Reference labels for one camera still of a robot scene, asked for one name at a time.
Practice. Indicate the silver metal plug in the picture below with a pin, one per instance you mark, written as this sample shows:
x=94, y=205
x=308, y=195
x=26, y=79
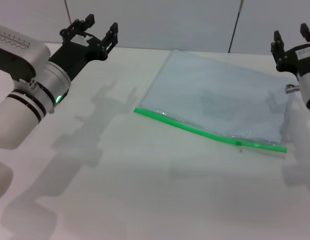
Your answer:
x=291, y=89

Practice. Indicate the clear green zip document bag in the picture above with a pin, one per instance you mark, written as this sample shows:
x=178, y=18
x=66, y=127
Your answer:
x=207, y=95

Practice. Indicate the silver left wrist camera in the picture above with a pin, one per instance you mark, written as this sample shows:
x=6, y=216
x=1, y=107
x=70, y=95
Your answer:
x=20, y=47

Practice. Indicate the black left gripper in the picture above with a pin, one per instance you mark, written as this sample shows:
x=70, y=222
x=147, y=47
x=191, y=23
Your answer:
x=72, y=57

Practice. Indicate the green zip slider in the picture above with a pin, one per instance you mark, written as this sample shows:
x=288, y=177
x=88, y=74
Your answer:
x=238, y=143

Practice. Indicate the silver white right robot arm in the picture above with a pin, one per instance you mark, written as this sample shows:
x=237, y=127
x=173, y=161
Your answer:
x=307, y=85

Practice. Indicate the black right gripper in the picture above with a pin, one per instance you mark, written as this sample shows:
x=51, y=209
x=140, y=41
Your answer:
x=292, y=62

